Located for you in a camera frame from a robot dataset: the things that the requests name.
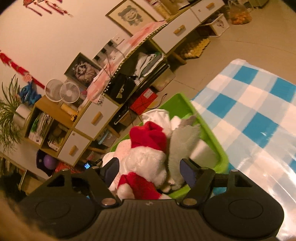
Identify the green potted plant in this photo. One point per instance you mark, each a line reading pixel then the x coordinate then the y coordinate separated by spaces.
pixel 11 133

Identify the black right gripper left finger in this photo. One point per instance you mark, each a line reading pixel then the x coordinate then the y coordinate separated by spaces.
pixel 99 181

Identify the white cloth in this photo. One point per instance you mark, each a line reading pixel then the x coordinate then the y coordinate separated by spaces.
pixel 161 118

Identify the blue white checkered tablecloth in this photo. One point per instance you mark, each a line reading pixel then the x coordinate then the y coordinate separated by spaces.
pixel 252 114

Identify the purple ball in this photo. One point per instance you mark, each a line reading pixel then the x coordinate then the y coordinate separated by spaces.
pixel 50 162

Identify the egg tray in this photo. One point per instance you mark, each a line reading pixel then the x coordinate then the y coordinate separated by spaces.
pixel 193 50

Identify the bag of oranges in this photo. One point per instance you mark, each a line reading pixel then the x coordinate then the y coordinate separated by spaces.
pixel 238 13

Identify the blue stitch plush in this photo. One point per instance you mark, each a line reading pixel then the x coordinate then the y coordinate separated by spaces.
pixel 29 95

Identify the framed cat picture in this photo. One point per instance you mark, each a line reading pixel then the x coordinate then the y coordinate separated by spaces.
pixel 82 70

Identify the red cardboard box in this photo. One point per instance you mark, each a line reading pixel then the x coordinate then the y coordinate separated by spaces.
pixel 140 104

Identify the white foam block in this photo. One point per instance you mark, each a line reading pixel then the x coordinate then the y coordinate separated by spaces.
pixel 203 155

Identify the wooden white drawer cabinet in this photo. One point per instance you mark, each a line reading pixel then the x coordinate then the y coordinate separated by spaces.
pixel 67 134

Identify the grey plush cloth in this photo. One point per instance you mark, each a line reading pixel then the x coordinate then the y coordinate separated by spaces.
pixel 182 143

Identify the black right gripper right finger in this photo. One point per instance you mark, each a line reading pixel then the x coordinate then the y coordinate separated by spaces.
pixel 199 179

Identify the santa plush toy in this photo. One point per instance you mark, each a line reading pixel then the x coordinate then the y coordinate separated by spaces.
pixel 142 163

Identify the black bag on shelf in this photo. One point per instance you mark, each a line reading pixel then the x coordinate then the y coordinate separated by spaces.
pixel 120 87

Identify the framed cartoon girl picture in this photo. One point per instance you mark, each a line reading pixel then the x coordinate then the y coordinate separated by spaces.
pixel 130 16

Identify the pink table runner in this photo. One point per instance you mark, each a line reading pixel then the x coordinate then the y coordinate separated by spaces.
pixel 100 81

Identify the white desk fan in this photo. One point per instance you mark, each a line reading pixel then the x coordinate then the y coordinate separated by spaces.
pixel 52 90
pixel 69 92

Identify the white storage box with sticker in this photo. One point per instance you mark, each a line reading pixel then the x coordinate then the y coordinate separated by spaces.
pixel 218 26

